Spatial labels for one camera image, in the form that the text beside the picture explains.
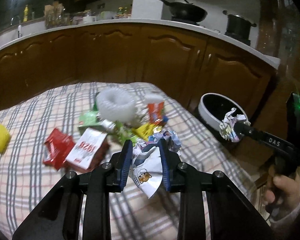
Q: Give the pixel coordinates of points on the black wok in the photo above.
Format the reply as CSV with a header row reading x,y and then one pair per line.
x,y
186,11

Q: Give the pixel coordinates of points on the brown wooden kitchen cabinets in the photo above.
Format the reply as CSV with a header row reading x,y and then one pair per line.
x,y
184,64

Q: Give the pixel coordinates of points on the black cooking pot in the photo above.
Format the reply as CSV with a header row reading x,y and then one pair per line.
x,y
238,27

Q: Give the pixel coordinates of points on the yellow candy wrapper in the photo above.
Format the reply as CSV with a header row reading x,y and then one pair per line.
x,y
146,130

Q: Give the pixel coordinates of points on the right hand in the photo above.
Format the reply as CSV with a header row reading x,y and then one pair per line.
x,y
282,192

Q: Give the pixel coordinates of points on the yellow dish soap bottle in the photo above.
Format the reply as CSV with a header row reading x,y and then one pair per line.
x,y
26,13

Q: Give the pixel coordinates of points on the red snack wrapper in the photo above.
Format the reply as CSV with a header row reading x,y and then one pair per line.
x,y
58,145

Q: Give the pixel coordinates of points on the orange snack packet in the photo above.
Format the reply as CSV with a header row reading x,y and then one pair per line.
x,y
157,114

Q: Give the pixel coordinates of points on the white trash bin black liner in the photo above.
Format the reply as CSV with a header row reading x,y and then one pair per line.
x,y
213,108

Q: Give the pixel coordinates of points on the foil paper ball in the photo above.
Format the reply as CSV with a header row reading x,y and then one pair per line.
x,y
226,127

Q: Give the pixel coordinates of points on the white mug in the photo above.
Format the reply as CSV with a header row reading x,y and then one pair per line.
x,y
88,19

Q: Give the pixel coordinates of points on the utensil rack on counter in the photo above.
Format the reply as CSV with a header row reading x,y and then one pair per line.
x,y
53,15

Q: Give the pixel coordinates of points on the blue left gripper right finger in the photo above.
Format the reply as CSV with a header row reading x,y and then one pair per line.
x,y
164,155

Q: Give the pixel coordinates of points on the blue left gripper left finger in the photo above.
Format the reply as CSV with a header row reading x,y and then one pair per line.
x,y
123,163

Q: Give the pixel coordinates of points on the chrome sink faucet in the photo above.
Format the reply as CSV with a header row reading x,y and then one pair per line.
x,y
15,20

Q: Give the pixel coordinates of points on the plaid tablecloth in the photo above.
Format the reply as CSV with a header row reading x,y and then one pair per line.
x,y
25,180

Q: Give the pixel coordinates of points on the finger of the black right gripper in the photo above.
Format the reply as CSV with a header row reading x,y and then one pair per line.
x,y
264,137

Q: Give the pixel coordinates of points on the white red printed box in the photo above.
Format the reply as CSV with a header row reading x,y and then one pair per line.
x,y
89,151

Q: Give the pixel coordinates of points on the crushed green soda can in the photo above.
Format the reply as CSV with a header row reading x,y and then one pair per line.
x,y
88,119

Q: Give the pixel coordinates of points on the white cartoon paper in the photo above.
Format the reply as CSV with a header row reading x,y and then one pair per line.
x,y
146,167

